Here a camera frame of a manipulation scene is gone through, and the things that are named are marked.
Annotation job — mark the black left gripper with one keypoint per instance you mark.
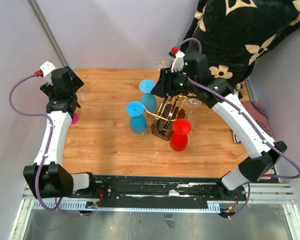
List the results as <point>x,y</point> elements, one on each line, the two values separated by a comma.
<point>77,83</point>

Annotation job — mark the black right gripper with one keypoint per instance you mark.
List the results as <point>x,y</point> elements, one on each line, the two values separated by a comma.
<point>164,86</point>

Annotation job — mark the gold wire wine glass rack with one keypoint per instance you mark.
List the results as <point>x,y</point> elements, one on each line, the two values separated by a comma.
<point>170,109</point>

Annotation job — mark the magenta plastic wine glass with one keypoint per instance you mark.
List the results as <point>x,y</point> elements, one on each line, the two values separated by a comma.
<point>75,119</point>

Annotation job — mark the maroon t-shirt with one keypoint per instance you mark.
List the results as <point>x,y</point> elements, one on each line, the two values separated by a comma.
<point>259,115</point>

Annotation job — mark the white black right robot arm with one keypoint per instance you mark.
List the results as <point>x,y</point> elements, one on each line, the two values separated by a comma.
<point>189,75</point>

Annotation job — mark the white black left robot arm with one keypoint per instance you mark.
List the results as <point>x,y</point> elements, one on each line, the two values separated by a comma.
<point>46,177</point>

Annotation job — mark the blue wine glass rear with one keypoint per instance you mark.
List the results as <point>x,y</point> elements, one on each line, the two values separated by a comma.
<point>148,99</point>

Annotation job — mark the blue wine glass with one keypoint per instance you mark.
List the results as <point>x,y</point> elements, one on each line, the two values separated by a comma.
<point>138,123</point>
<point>148,99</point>

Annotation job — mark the clear wine glass front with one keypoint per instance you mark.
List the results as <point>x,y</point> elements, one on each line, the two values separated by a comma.
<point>193,102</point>

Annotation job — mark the blue wine glass front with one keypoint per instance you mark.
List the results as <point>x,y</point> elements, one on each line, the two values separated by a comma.
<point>138,123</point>

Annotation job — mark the red plastic wine glass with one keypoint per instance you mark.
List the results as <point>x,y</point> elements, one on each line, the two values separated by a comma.
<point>179,138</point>

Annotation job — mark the black floral blanket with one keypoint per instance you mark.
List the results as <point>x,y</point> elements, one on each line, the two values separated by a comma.
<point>235,33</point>

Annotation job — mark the aluminium corner profile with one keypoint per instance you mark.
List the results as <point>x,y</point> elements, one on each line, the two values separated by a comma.
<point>34,6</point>

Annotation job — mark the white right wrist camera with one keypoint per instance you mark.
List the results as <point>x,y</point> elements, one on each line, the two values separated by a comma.
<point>178,60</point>

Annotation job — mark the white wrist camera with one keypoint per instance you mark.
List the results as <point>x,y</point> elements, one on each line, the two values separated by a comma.
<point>45,71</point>
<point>178,60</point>

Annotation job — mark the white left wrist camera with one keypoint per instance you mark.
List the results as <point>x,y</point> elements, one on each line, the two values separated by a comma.
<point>45,71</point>

